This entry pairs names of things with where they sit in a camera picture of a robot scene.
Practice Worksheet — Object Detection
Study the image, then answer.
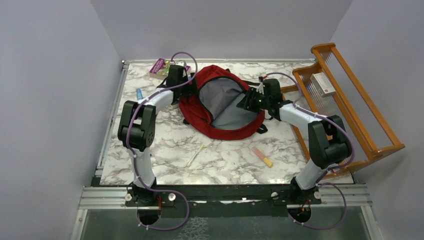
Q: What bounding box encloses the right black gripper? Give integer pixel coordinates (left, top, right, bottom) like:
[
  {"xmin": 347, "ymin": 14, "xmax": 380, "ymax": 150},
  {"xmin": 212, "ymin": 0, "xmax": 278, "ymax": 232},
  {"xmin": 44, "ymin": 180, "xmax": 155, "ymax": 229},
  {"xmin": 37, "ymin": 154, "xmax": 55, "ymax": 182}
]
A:
[{"xmin": 236, "ymin": 86, "xmax": 271, "ymax": 114}]

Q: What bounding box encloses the purple green paperback book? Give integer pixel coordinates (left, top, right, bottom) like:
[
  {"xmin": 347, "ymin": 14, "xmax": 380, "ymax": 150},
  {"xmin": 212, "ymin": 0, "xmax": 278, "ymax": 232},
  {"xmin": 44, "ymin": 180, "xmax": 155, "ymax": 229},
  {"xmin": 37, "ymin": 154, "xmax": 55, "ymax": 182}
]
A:
[{"xmin": 149, "ymin": 58, "xmax": 191, "ymax": 80}]

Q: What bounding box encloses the red backpack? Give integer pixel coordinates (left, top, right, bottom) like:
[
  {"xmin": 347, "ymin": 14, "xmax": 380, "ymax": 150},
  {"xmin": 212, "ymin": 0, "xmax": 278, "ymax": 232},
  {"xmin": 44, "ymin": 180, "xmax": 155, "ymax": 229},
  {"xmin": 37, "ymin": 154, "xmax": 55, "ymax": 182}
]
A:
[{"xmin": 179, "ymin": 65, "xmax": 268, "ymax": 141}]

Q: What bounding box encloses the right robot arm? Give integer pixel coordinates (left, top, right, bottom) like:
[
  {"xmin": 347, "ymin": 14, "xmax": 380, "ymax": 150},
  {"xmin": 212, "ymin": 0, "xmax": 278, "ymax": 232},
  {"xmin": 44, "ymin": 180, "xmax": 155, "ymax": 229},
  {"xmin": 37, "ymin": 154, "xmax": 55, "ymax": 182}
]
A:
[{"xmin": 236, "ymin": 78, "xmax": 355, "ymax": 204}]

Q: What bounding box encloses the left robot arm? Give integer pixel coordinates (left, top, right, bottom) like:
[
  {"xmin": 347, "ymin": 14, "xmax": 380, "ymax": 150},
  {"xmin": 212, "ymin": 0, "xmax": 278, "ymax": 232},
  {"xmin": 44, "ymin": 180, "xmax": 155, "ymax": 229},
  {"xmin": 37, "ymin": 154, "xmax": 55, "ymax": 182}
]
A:
[{"xmin": 117, "ymin": 64, "xmax": 198, "ymax": 206}]

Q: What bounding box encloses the light blue highlighter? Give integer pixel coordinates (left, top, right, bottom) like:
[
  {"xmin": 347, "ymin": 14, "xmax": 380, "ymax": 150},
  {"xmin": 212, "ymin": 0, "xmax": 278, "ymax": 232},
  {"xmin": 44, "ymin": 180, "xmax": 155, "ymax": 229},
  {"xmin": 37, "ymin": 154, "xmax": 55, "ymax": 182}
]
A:
[{"xmin": 136, "ymin": 88, "xmax": 143, "ymax": 101}]

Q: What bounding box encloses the white red small box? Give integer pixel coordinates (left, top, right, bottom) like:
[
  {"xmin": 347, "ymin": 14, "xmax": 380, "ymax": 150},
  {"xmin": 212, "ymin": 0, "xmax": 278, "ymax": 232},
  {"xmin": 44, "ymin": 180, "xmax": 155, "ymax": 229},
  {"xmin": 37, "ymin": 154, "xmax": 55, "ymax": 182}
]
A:
[{"xmin": 310, "ymin": 72, "xmax": 336, "ymax": 98}]

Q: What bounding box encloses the orange wooden rack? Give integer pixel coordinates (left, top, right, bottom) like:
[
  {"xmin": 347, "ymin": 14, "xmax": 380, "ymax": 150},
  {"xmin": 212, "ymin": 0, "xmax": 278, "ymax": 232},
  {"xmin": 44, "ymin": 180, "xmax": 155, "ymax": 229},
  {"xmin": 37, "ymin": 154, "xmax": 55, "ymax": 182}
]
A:
[{"xmin": 292, "ymin": 42, "xmax": 405, "ymax": 179}]

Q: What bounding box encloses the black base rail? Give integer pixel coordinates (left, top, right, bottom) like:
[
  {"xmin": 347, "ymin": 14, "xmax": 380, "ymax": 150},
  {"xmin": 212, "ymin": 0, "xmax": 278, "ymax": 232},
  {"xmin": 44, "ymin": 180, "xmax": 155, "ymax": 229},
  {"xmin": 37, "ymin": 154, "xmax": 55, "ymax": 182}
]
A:
[{"xmin": 82, "ymin": 183, "xmax": 322, "ymax": 219}]

